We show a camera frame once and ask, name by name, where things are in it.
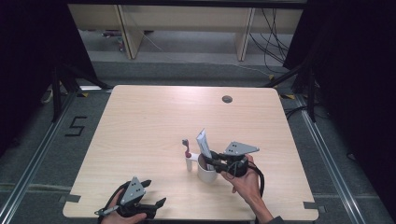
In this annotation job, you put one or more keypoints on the yellow black floor tape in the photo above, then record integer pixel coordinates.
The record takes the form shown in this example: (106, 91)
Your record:
(287, 96)
(82, 94)

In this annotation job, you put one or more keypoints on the person's left hand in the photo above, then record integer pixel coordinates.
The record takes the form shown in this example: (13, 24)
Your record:
(120, 220)

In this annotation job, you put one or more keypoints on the white toothpaste tube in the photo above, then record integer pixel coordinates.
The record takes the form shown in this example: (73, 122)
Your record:
(204, 143)

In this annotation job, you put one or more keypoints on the small coloured floor clutter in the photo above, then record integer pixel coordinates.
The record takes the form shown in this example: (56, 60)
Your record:
(115, 39)

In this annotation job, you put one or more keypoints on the pink toothbrush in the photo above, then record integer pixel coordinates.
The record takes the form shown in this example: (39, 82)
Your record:
(187, 152)

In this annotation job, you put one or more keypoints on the black metal stand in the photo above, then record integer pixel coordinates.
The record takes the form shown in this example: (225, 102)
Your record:
(56, 93)
(311, 96)

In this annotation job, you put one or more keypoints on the person's right hand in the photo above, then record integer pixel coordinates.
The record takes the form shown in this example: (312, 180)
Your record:
(247, 186)

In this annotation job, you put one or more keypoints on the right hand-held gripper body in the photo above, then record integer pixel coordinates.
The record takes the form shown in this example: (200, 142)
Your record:
(238, 149)

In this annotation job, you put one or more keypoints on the beige wooden desk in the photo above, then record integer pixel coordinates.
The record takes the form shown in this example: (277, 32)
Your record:
(186, 17)

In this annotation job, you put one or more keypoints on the round grey table grommet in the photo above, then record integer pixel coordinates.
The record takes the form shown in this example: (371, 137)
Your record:
(227, 99)

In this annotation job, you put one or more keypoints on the dark curtain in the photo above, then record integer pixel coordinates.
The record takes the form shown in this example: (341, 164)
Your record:
(28, 62)
(358, 77)

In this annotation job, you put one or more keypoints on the grey tape piece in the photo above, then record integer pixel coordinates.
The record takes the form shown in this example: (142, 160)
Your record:
(70, 198)
(313, 206)

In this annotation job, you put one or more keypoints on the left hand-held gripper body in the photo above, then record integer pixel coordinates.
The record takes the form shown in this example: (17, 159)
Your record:
(134, 191)

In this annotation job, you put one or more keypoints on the metal floor rail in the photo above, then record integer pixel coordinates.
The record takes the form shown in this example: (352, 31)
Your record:
(330, 161)
(37, 155)

